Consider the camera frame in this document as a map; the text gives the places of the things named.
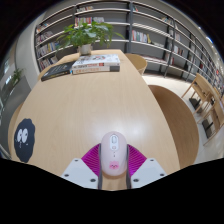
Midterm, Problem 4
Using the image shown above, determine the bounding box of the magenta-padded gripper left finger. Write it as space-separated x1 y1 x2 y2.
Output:
61 143 103 190

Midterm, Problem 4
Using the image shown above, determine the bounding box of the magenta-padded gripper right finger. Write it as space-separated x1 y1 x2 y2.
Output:
125 143 167 190

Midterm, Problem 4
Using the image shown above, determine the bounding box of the pale pink computer mouse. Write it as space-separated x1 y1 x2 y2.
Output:
99 130 129 177

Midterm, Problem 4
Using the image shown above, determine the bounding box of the dark cartoon-eyed mouse pad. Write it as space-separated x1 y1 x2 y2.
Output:
13 117 36 164

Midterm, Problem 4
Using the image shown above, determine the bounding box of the round-backed wooden chair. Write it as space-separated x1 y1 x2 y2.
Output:
125 52 148 76
148 84 200 169

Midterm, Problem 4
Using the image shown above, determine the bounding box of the white book with red-lettered spine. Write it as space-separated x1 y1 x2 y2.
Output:
70 65 121 76

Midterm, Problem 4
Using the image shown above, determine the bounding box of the black book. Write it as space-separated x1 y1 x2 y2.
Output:
40 60 77 82

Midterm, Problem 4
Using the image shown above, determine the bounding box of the group of slatted wooden chairs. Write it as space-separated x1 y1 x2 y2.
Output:
181 72 224 146

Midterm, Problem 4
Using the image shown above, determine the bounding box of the white book with printed cover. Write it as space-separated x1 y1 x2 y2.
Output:
71 53 121 70

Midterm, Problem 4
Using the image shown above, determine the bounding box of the small green floor plant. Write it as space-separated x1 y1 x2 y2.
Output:
10 68 25 86

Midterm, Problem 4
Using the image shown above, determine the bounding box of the green potted plant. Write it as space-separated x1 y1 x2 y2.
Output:
55 20 125 56

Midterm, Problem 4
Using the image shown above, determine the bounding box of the grey bookshelf unit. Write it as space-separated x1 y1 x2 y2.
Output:
34 0 224 98

